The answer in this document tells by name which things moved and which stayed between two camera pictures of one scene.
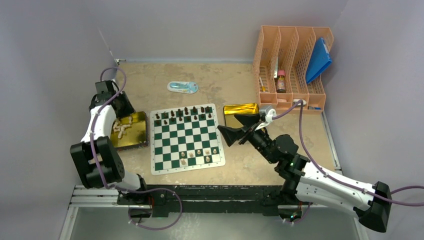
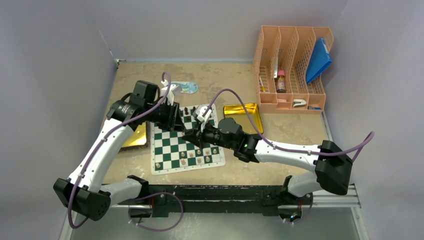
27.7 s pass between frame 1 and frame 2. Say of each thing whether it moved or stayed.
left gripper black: moved
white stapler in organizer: stayed
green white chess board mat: stayed
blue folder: stayed
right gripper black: moved
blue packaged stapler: stayed
